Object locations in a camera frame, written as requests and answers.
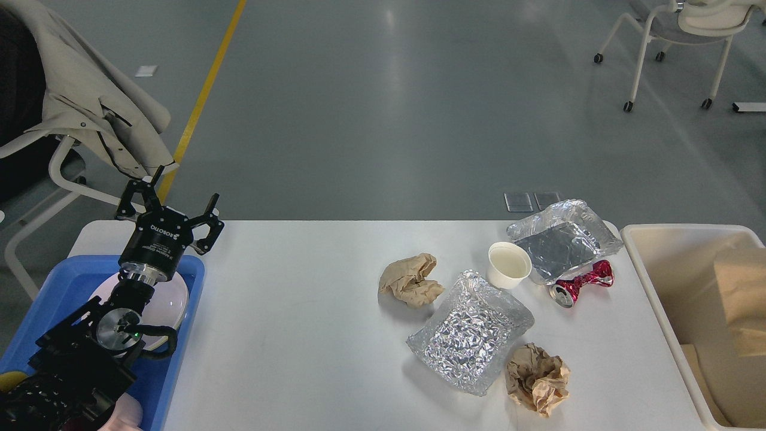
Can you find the silver foil bag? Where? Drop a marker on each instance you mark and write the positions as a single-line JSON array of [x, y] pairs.
[[562, 239]]

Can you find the pink mug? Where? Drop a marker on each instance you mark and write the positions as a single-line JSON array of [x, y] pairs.
[[127, 414]]

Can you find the white floor plate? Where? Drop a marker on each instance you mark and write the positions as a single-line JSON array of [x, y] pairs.
[[146, 70]]

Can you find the white plastic bin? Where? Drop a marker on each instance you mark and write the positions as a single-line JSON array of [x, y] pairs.
[[675, 264]]

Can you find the red crushed can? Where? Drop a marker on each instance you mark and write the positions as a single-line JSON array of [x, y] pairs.
[[566, 292]]

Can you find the brown paper ball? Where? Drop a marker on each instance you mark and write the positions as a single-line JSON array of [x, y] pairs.
[[407, 281]]

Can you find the white table foot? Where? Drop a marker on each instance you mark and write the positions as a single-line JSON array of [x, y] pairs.
[[749, 107]]

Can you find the teal mug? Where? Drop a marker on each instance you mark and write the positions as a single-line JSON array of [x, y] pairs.
[[10, 380]]

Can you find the white chair right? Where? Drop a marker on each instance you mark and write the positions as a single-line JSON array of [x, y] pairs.
[[683, 23]]

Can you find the brown paper bag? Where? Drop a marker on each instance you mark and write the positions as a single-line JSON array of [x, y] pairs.
[[742, 299]]

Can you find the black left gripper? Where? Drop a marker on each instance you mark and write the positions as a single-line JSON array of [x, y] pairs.
[[162, 234]]

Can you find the blue plastic tray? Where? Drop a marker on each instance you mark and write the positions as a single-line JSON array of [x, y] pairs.
[[68, 286]]

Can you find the silver foil tray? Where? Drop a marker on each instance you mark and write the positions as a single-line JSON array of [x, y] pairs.
[[468, 339]]

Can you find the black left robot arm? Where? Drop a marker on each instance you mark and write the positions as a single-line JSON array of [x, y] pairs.
[[83, 364]]

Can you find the person in dark clothes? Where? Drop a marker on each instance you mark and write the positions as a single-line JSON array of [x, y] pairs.
[[22, 90]]

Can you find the white paper cup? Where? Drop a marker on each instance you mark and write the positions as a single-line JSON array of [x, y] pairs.
[[509, 265]]

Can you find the pink plate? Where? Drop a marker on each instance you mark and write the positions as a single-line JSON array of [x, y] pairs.
[[167, 307]]

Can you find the floor socket plate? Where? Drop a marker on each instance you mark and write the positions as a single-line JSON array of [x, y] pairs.
[[518, 203], [544, 200]]

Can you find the floor socket plate right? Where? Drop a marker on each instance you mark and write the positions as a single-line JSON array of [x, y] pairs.
[[544, 200]]

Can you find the floor socket plate left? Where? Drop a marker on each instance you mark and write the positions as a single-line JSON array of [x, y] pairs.
[[518, 203]]

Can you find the brown paper wad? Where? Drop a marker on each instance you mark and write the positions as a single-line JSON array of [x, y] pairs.
[[537, 380]]

